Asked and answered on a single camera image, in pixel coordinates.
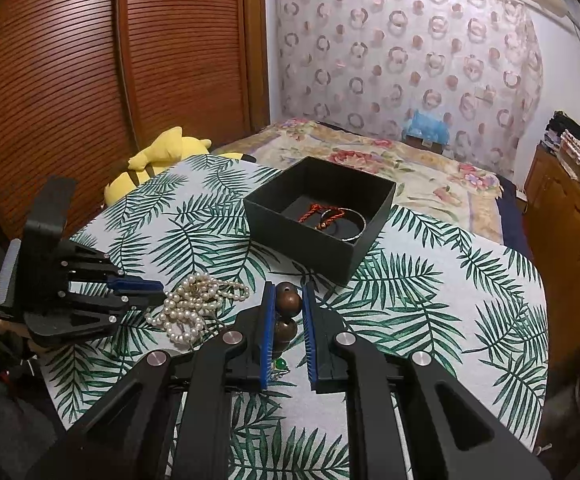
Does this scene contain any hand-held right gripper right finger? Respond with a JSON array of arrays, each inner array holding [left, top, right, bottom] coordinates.
[[302, 281, 553, 480]]

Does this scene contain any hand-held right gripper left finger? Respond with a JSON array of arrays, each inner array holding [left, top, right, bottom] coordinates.
[[27, 281, 277, 480]]

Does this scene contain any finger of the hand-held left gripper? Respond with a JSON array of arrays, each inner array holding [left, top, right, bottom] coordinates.
[[59, 240, 165, 296], [32, 291, 167, 349]]

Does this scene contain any brown wooden bead bracelet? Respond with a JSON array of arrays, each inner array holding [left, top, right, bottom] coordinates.
[[273, 282, 301, 362]]

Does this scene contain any white pearl necklace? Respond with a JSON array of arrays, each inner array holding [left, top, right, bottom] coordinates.
[[145, 272, 252, 346]]

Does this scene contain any black cardboard box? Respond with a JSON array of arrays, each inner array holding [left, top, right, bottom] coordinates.
[[243, 156, 397, 286]]

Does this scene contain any silver bangle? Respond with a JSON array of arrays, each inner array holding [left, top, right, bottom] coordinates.
[[320, 207, 369, 241]]

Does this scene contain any leaf-print tablecloth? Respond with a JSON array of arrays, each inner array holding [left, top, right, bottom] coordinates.
[[40, 154, 551, 480]]

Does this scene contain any yellow plush toy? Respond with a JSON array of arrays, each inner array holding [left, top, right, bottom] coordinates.
[[103, 127, 259, 207]]

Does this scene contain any wooden slatted wardrobe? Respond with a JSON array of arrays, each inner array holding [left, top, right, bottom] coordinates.
[[0, 0, 271, 263]]

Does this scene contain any floral bed sheet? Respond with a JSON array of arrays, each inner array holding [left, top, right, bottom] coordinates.
[[210, 117, 506, 247]]

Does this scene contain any blue plastic bag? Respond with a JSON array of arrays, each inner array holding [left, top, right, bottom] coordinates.
[[402, 108, 451, 150]]

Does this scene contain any wooden cabinet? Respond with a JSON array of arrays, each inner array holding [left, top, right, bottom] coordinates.
[[522, 144, 580, 366]]

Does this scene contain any circle-patterned sheer curtain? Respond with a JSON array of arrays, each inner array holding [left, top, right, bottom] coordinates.
[[270, 0, 545, 181]]

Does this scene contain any pile of folded clothes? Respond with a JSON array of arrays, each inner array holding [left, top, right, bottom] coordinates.
[[543, 110, 580, 187]]

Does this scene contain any red braided cord bracelet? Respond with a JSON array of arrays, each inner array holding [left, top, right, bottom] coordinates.
[[297, 203, 351, 232]]

